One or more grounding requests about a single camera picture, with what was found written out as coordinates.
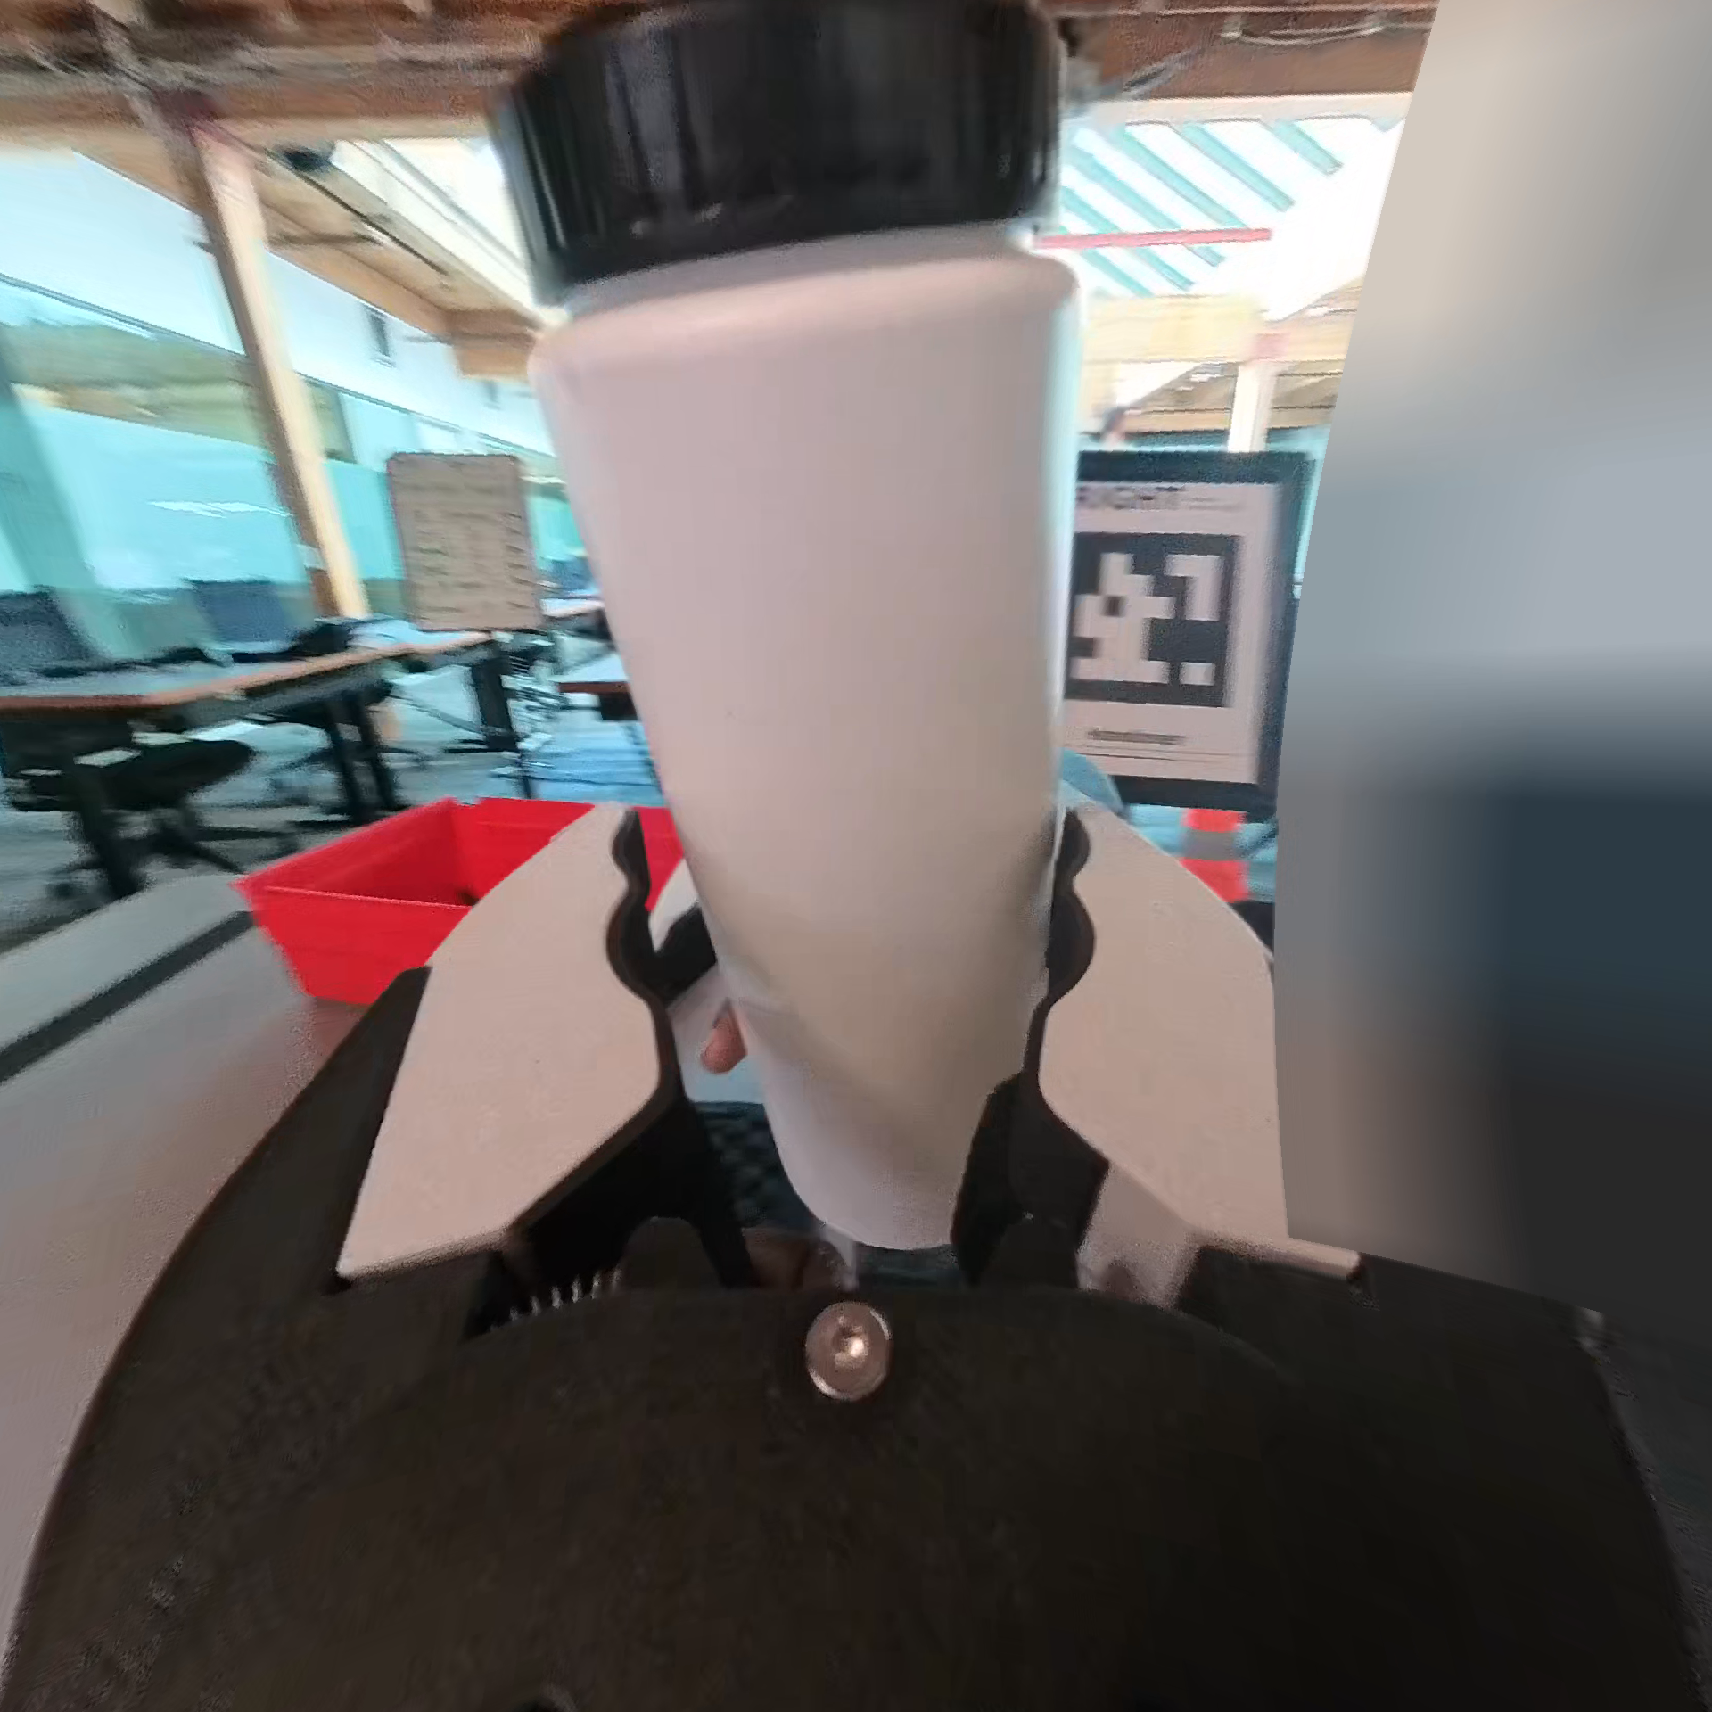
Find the red plastic bin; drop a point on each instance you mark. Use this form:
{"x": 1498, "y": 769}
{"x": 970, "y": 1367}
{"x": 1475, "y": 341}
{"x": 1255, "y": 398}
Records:
{"x": 373, "y": 925}

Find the white bottle with black cap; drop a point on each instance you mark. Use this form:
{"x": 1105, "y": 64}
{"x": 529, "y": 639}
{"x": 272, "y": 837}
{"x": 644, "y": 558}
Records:
{"x": 858, "y": 669}

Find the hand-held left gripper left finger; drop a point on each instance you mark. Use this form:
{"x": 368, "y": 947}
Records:
{"x": 507, "y": 1070}

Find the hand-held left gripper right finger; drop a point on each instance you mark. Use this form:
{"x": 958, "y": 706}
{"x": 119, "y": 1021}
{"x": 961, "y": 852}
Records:
{"x": 1152, "y": 1059}

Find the person's right hand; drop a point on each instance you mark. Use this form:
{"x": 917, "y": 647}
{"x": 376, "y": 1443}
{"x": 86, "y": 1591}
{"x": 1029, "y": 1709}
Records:
{"x": 722, "y": 1043}

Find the orange striped traffic cone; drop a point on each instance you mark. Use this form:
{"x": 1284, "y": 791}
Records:
{"x": 1216, "y": 856}

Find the wooden office desk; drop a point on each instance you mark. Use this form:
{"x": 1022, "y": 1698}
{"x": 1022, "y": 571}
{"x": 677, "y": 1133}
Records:
{"x": 202, "y": 683}
{"x": 590, "y": 676}

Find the tag poster on black stand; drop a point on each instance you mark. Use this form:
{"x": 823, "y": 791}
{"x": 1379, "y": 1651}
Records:
{"x": 1176, "y": 616}

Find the black office chair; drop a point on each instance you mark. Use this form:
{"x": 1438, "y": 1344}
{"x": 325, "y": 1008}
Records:
{"x": 147, "y": 775}

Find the whiteboard on black stand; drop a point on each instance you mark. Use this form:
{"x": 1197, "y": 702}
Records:
{"x": 462, "y": 533}

